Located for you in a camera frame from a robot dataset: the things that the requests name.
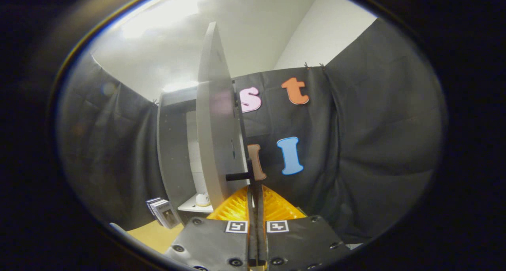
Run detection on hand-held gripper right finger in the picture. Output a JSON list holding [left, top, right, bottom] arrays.
[[255, 160, 351, 271]]

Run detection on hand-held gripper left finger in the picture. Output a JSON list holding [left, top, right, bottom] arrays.
[[164, 160, 256, 271]]

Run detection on grey shoe cabinet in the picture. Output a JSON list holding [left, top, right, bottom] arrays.
[[157, 85, 215, 226]]

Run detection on grey shoe cabinet door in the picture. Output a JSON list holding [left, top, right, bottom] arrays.
[[196, 22, 249, 209]]

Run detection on small printed box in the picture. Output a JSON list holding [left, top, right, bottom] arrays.
[[146, 198, 181, 229]]

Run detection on black backdrop cloth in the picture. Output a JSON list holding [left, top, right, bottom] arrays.
[[59, 53, 166, 231], [232, 18, 448, 245]]

